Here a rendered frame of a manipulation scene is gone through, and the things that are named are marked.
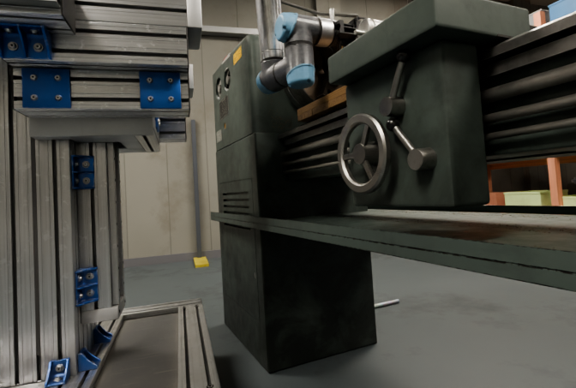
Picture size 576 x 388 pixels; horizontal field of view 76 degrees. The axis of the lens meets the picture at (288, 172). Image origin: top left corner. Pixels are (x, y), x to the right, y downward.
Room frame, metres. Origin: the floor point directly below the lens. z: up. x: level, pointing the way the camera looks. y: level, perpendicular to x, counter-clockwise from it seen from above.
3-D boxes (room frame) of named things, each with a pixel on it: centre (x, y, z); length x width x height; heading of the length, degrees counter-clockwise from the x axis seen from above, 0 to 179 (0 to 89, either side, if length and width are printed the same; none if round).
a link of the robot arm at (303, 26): (0.98, -0.05, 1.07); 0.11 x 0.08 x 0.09; 115
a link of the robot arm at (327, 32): (1.01, -0.12, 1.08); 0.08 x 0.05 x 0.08; 25
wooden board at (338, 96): (1.14, -0.27, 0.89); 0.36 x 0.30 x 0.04; 115
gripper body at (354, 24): (1.04, -0.20, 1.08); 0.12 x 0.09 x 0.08; 115
